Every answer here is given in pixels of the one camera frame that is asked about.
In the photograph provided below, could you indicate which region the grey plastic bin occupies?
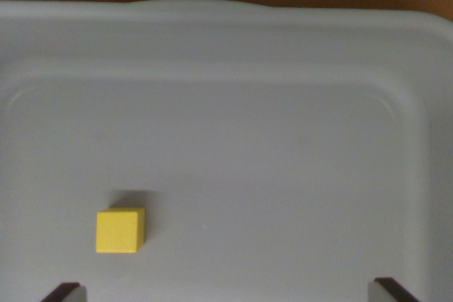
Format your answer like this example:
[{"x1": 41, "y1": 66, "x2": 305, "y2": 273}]
[{"x1": 0, "y1": 0, "x2": 453, "y2": 302}]

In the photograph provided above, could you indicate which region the yellow cube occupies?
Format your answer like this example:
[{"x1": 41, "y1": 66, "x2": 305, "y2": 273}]
[{"x1": 95, "y1": 207, "x2": 147, "y2": 255}]

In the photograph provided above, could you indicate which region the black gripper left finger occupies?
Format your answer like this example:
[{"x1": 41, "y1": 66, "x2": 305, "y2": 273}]
[{"x1": 40, "y1": 281, "x2": 88, "y2": 302}]

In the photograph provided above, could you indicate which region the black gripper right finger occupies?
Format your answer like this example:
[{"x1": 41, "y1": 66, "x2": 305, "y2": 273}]
[{"x1": 367, "y1": 277, "x2": 422, "y2": 302}]

